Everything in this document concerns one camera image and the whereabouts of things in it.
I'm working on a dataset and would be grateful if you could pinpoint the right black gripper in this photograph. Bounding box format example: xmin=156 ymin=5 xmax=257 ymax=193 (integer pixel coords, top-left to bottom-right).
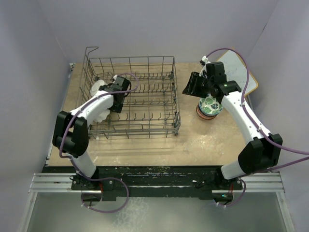
xmin=183 ymin=72 xmax=213 ymax=99

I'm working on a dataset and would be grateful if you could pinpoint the white cup with handle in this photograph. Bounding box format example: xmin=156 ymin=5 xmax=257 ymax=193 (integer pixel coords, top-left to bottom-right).
xmin=89 ymin=80 xmax=106 ymax=97

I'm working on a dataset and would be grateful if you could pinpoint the aluminium rail frame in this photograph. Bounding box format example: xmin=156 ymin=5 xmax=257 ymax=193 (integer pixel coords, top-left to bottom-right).
xmin=19 ymin=166 xmax=295 ymax=232

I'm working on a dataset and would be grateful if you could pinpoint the white fluted bowl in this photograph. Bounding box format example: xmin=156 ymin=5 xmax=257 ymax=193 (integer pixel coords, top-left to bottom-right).
xmin=94 ymin=109 xmax=110 ymax=123

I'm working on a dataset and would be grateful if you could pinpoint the orange red patterned bowl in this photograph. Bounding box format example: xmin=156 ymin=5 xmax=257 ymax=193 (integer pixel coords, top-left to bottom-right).
xmin=196 ymin=108 xmax=216 ymax=120

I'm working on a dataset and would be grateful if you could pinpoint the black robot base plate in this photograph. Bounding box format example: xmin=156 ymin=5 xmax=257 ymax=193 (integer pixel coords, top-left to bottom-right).
xmin=70 ymin=166 xmax=243 ymax=201

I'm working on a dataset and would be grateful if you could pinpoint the green leaf patterned bowl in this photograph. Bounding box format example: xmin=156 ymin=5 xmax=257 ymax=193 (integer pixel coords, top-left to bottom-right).
xmin=198 ymin=95 xmax=223 ymax=116

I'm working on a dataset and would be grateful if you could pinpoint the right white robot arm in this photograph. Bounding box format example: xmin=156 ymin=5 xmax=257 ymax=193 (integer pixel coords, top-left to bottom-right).
xmin=183 ymin=62 xmax=283 ymax=189

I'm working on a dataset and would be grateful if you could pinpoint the small whiteboard yellow frame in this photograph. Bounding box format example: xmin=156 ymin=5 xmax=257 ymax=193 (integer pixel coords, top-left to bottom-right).
xmin=218 ymin=50 xmax=258 ymax=96

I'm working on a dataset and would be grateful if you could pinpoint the grey wire dish rack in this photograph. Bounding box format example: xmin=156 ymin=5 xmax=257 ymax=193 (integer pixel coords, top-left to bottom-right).
xmin=76 ymin=46 xmax=181 ymax=138

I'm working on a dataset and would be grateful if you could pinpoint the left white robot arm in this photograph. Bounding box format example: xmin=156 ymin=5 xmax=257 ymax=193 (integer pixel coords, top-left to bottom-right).
xmin=52 ymin=75 xmax=136 ymax=189

